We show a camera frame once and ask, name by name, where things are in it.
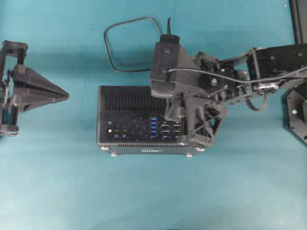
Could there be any black Zotac mini PC box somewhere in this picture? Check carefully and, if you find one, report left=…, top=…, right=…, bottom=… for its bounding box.
left=96, top=86, right=205, bottom=156

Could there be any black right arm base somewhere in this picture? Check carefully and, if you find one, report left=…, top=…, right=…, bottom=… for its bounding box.
left=284, top=83, right=307, bottom=145

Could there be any black USB cable blue plug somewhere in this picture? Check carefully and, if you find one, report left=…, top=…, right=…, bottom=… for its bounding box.
left=103, top=16, right=172, bottom=73

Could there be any black frame post top right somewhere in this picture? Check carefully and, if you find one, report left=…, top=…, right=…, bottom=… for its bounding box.
left=289, top=0, right=307, bottom=44

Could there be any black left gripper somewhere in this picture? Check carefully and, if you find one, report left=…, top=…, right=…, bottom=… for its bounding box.
left=0, top=40, right=69, bottom=137

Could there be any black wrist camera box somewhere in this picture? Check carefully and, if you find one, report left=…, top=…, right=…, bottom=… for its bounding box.
left=150, top=34, right=189, bottom=99

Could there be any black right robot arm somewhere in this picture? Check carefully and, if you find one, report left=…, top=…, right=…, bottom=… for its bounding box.
left=152, top=44, right=307, bottom=148

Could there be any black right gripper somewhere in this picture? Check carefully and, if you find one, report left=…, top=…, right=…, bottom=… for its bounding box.
left=165, top=50, right=247, bottom=147

